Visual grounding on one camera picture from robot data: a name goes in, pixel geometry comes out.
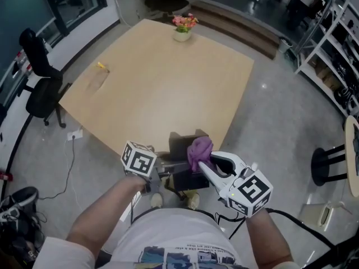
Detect clear plastic bag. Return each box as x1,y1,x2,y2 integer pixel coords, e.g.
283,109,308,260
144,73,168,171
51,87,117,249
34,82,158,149
86,62,111,91

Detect white pedal bin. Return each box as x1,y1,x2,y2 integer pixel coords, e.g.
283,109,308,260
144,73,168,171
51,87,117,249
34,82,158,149
298,200,353,231

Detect person's right forearm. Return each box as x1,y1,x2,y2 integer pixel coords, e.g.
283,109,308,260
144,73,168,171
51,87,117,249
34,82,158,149
245,208,294,269

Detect person's white printed t-shirt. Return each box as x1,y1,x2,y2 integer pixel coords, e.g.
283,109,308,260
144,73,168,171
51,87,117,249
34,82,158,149
32,207,301,269

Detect black box with cord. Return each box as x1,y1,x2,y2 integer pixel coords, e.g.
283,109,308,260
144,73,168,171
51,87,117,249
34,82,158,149
168,128,210,192

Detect purple cloth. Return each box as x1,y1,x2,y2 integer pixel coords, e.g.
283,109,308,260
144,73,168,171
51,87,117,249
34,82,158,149
187,137,213,172

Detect white shelving rack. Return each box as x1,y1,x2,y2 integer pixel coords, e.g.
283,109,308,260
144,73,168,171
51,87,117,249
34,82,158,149
294,0,359,117

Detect white power strip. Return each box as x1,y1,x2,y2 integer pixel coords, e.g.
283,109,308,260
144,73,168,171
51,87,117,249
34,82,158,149
66,129,84,142

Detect white waste bucket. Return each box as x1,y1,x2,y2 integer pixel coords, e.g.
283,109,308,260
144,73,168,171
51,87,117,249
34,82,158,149
278,36,293,54

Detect dark framed window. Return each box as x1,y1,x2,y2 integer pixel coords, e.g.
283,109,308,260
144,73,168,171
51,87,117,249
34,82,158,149
0,0,109,95

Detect black floor cable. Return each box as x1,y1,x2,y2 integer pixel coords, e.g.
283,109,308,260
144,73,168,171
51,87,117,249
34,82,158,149
38,137,76,201

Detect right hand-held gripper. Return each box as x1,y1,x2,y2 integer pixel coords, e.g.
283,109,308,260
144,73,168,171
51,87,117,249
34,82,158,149
198,151,274,218

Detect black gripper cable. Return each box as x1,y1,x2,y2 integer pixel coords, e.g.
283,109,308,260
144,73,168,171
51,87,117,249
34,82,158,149
215,208,337,249
128,197,136,224

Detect wooden step platform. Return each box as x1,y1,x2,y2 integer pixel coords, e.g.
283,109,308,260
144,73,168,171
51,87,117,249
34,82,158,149
190,0,281,60

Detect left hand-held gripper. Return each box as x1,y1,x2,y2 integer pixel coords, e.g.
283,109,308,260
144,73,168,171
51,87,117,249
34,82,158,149
120,140,194,197

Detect white shoe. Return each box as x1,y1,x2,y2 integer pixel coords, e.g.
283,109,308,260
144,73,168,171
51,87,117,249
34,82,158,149
150,192,164,209
187,192,200,210

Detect light wooden table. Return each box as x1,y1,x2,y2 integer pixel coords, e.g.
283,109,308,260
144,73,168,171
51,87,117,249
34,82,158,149
58,18,255,158

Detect person's left forearm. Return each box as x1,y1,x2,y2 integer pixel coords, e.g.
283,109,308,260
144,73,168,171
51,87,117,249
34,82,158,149
66,175,146,252

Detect pink flowers in white pot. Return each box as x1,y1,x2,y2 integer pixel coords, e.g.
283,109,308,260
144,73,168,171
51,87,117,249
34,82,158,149
171,12,199,42

